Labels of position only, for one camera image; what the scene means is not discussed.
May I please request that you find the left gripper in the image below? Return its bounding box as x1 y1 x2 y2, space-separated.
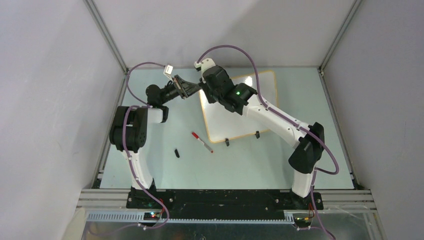
159 75 202 105

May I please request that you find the yellow framed whiteboard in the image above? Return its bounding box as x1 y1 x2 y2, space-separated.
199 70 278 144

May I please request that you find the red capped marker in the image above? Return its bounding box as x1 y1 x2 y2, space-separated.
191 132 214 153

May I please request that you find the black marker cap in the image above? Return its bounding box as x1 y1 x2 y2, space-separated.
174 149 180 158

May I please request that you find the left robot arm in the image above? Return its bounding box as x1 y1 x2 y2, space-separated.
109 75 202 208

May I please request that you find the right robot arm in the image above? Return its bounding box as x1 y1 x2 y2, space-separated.
198 65 325 209

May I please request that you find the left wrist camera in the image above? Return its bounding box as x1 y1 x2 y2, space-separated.
163 64 174 81

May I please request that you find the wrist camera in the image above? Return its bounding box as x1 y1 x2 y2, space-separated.
163 64 174 81
194 58 216 74

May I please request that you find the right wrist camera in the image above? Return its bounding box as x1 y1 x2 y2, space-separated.
194 58 216 74

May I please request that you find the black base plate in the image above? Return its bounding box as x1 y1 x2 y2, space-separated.
126 188 324 221

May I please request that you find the aluminium frame rail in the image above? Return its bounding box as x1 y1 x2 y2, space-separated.
82 0 130 75

